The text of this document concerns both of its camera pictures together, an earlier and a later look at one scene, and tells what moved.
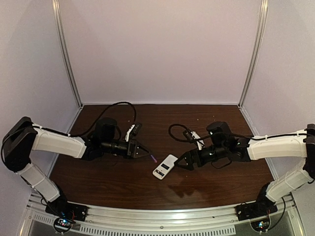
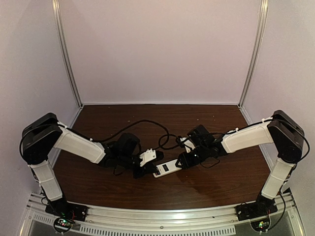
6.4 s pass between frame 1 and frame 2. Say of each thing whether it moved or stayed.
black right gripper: stayed
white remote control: moved
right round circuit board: stayed
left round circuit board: stayed
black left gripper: moved
